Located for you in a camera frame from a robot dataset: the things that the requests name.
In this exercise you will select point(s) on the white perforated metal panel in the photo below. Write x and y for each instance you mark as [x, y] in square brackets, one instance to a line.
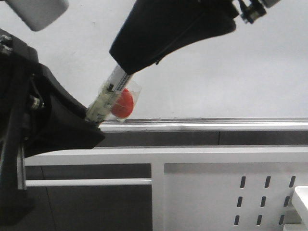
[231, 196]

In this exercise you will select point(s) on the white whiteboard marker pen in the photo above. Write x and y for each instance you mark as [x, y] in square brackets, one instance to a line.
[109, 93]

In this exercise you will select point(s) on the large whiteboard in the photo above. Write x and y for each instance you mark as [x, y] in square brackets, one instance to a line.
[259, 70]

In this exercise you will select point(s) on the red round magnet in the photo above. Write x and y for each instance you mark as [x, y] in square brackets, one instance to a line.
[124, 105]

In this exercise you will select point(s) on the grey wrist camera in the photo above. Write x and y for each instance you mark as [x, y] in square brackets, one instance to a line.
[38, 14]

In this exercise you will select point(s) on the aluminium whiteboard tray rail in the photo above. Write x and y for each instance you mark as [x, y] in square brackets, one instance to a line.
[206, 124]

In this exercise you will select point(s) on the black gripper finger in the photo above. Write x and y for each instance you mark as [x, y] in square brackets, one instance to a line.
[60, 124]
[156, 28]

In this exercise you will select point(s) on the white metal stand frame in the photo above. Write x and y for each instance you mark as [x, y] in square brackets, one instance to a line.
[157, 158]

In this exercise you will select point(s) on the white plastic bin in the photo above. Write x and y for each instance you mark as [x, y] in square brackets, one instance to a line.
[300, 203]

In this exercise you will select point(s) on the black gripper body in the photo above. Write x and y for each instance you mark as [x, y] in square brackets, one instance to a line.
[18, 64]
[248, 12]

